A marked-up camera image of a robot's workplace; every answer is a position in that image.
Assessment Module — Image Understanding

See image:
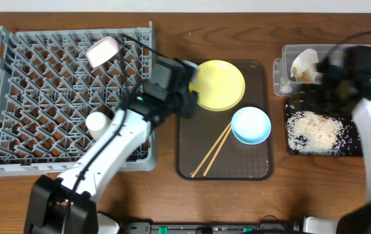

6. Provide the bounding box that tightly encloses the green snack wrapper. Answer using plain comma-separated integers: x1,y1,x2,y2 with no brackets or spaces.
297,70,312,82

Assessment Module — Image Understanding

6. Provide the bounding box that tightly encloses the white napkin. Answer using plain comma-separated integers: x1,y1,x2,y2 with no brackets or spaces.
290,49,319,83

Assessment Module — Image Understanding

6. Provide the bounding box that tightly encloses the wooden chopstick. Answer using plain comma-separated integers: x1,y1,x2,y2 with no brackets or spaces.
203,123,232,177
191,123,231,178

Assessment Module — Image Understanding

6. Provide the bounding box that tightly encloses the white bowl with food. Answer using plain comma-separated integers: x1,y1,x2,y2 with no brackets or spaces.
86,36,122,68

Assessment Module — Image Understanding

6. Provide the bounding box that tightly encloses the small white cup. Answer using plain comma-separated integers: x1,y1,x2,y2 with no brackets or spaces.
85,112,111,140

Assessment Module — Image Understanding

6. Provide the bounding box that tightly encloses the light blue bowl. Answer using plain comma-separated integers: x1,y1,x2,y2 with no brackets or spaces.
231,107,271,145

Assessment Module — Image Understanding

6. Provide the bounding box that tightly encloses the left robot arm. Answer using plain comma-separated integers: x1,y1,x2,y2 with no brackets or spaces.
23,57,198,233

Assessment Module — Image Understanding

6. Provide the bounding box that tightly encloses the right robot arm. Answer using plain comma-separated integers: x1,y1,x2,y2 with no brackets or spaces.
290,45,371,233

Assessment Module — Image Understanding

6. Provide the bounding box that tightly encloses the black waste tray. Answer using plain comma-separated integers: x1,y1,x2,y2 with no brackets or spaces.
284,101,362,156

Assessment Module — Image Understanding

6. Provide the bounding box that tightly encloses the spilled rice food waste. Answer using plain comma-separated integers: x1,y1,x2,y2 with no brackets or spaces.
286,111,347,156

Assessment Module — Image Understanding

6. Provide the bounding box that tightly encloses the grey dishwasher rack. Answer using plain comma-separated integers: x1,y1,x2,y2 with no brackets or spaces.
0,25,156,177

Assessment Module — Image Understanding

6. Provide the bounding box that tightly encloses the clear plastic bin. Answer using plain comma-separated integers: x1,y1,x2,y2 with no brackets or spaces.
272,44,371,98

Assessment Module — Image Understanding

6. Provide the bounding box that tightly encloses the yellow round plate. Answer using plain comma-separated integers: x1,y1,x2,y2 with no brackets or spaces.
189,60,245,111

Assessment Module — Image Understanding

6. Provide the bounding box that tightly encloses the dark brown serving tray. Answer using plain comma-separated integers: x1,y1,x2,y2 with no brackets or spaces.
175,60,274,181

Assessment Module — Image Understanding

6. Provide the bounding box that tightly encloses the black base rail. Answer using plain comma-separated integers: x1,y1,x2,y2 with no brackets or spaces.
117,222,301,234

